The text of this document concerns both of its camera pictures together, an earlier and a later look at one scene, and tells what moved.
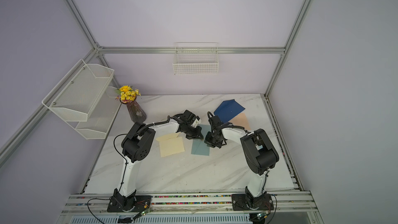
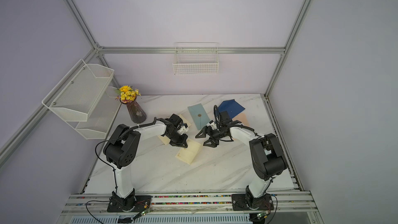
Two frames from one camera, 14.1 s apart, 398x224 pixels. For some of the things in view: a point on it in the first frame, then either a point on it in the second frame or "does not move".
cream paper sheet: (171, 147) → (188, 154)
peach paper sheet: (241, 120) does not move
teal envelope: (199, 147) → (199, 115)
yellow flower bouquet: (127, 94) does not move
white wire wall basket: (196, 58) does not move
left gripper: (196, 136) → (184, 137)
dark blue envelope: (228, 110) does not move
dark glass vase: (136, 112) does not move
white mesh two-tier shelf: (84, 100) does not move
